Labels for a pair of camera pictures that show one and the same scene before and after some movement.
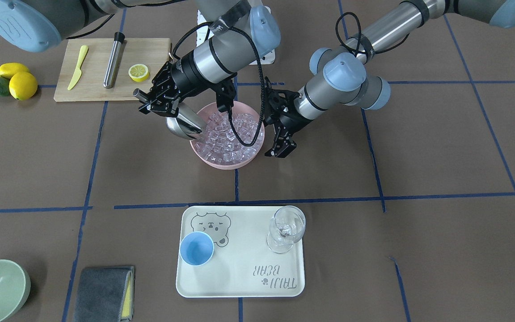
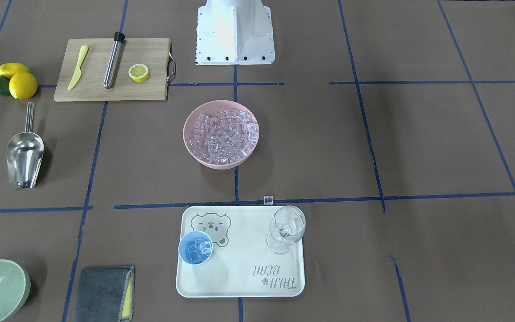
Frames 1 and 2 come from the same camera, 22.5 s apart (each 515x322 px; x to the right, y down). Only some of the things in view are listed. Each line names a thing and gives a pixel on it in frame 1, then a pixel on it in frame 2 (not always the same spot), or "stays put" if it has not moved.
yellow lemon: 23,85 stays put
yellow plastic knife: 83,51 stays put
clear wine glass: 286,227 stays put
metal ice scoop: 187,123 -> 24,152
